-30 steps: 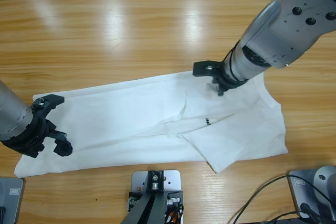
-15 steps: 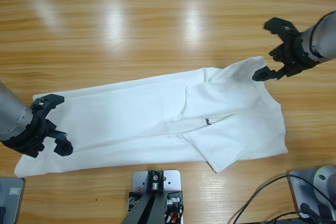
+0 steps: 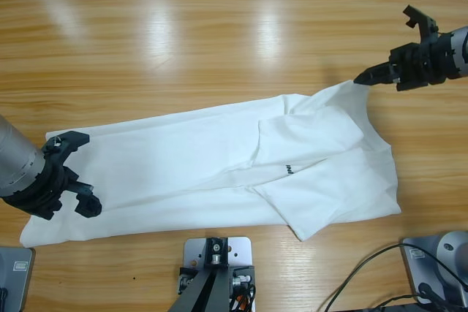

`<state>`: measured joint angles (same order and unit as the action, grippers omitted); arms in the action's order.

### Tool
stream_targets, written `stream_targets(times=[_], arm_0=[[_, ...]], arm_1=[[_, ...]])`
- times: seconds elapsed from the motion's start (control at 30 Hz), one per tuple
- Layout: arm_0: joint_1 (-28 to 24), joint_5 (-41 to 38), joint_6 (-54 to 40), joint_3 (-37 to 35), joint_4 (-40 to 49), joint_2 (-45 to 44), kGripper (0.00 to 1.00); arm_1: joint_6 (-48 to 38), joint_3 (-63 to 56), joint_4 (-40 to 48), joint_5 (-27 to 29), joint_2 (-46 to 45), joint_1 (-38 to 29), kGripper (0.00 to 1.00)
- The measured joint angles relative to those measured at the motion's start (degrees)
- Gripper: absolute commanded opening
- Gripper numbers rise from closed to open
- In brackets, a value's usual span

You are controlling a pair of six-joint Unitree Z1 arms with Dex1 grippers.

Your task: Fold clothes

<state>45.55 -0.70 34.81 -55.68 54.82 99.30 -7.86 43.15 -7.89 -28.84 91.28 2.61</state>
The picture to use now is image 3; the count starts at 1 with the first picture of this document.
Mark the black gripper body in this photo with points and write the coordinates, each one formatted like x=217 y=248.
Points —
x=40 y=195
x=420 y=67

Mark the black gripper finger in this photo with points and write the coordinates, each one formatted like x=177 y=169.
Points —
x=69 y=140
x=89 y=206
x=428 y=25
x=376 y=75

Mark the white t-shirt with black logo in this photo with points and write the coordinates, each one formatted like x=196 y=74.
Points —
x=183 y=162

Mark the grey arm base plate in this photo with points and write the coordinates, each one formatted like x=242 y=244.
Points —
x=16 y=282
x=417 y=253

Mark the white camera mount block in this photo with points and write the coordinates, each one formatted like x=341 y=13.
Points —
x=241 y=250

